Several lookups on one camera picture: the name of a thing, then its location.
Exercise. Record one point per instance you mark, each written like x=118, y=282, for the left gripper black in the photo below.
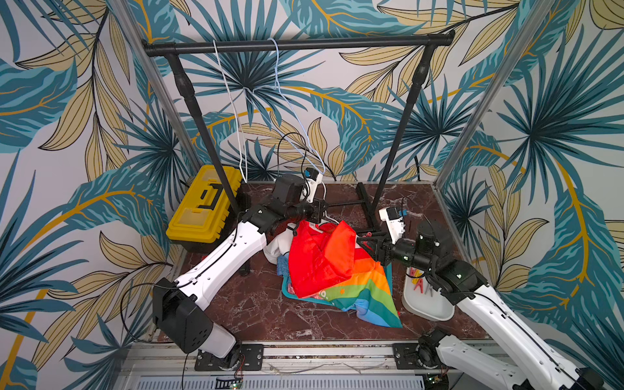
x=319, y=206

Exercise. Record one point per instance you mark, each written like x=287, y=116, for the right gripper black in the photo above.
x=380, y=247

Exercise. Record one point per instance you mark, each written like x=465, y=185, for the rainbow jacket red hood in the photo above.
x=322, y=256

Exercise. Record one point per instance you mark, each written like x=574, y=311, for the light blue wire hanger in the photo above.
x=305, y=149

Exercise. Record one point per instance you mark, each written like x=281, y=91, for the rainbow striped jacket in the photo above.
x=282, y=266

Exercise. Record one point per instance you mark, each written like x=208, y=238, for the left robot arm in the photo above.
x=179, y=306

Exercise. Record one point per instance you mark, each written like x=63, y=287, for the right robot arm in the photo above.
x=535, y=364

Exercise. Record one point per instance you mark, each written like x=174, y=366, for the white plastic tray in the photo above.
x=436, y=308

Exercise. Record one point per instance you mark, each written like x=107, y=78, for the teal plastic basket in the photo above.
x=370, y=287

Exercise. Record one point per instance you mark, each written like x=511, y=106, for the yellow black toolbox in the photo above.
x=205, y=216

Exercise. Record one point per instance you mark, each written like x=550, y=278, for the black clothes rack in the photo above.
x=172, y=52

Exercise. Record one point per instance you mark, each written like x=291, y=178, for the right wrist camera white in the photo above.
x=394, y=218

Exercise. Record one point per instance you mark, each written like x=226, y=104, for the left aluminium frame post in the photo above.
x=154, y=21

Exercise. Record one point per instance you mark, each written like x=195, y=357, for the aluminium frame post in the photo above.
x=519, y=45
x=154, y=21

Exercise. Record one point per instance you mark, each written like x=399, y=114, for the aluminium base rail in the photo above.
x=288, y=365

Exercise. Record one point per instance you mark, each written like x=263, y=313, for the right aluminium frame post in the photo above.
x=519, y=45

